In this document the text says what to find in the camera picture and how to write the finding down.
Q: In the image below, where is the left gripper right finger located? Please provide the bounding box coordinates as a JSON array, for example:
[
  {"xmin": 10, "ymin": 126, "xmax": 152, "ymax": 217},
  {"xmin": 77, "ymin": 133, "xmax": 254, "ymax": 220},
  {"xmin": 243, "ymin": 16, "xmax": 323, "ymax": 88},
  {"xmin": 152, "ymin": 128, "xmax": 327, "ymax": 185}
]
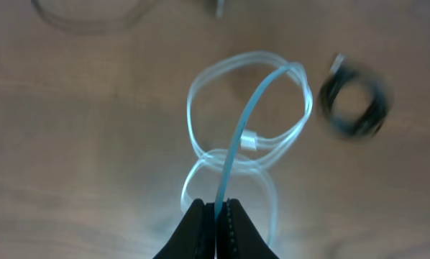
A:
[{"xmin": 216, "ymin": 199, "xmax": 278, "ymax": 259}]

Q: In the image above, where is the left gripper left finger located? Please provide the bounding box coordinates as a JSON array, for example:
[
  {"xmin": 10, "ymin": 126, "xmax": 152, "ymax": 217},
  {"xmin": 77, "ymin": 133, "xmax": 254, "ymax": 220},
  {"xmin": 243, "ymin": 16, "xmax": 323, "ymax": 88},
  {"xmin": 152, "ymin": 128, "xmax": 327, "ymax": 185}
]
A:
[{"xmin": 154, "ymin": 199, "xmax": 216, "ymax": 259}]

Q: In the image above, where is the white USB cable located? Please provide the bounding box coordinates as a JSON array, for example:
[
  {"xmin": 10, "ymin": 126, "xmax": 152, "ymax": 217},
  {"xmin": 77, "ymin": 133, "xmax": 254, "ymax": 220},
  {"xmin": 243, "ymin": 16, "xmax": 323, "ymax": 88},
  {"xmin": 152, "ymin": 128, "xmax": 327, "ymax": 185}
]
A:
[{"xmin": 180, "ymin": 50, "xmax": 314, "ymax": 249}]

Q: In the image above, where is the thin black USB cable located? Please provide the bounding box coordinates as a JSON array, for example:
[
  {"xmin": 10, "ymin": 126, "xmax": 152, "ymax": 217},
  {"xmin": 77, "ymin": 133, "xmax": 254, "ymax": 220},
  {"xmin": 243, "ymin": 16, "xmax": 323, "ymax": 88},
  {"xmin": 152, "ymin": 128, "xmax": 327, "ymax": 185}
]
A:
[{"xmin": 30, "ymin": 0, "xmax": 227, "ymax": 36}]

